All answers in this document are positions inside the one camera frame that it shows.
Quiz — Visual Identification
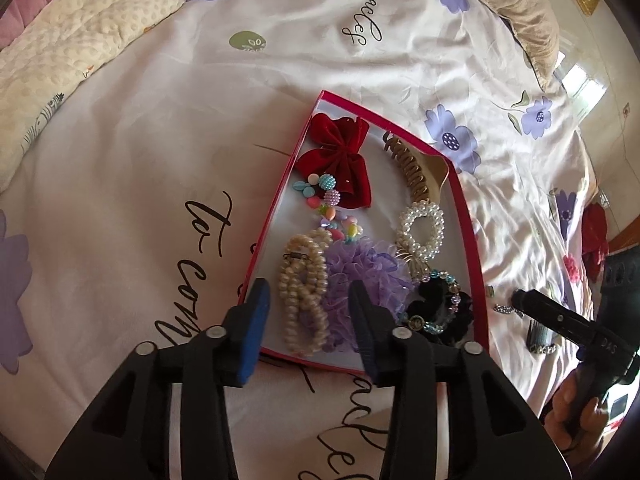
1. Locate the beige pillow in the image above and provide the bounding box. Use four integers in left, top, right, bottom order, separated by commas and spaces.
445, 0, 561, 86

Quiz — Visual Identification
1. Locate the cream textured pillow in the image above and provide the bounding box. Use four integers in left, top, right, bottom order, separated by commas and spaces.
0, 0, 186, 193

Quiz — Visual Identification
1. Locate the wooden bed frame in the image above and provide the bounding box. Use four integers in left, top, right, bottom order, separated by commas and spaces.
602, 195, 640, 261

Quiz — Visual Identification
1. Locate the red cloth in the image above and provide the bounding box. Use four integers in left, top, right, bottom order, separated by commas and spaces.
582, 202, 611, 281

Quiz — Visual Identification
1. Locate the red velvet hair bow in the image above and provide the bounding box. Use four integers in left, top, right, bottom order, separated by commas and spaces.
294, 113, 373, 210

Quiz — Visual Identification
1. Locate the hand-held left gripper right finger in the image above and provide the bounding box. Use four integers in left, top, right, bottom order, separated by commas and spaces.
347, 280, 568, 480

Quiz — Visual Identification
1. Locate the black scrunchie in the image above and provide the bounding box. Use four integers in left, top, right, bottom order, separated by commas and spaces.
405, 280, 473, 346

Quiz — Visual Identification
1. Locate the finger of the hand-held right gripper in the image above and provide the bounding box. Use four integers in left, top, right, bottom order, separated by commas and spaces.
602, 250, 640, 303
511, 289, 603, 347

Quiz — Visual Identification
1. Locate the colourful bead bracelet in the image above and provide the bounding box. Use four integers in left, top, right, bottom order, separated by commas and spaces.
292, 172, 362, 245

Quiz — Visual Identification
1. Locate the cream pearl bracelet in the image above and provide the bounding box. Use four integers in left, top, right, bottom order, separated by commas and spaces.
279, 228, 333, 358

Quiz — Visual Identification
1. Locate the white pearl hair tie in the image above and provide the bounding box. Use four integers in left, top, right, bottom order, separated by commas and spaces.
395, 202, 446, 281

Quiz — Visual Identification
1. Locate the blue crystal bracelet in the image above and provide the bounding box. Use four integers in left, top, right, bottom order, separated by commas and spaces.
407, 269, 463, 336

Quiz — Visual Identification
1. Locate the beige claw hair clip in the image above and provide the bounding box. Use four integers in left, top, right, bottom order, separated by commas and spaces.
382, 130, 449, 203

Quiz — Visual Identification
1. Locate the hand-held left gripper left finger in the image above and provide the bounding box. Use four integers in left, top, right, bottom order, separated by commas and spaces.
45, 277, 273, 480

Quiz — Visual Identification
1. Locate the purple ruffled scrunchie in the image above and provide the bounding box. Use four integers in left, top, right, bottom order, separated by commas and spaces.
320, 237, 416, 353

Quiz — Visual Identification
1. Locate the person's right hand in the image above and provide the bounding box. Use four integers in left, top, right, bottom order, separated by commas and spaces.
542, 370, 618, 463

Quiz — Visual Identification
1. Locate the red shallow cardboard box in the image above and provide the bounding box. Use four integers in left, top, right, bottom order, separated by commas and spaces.
235, 90, 491, 375

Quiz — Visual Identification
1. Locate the black rhinestone hair comb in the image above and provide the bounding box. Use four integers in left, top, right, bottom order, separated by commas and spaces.
527, 321, 557, 356

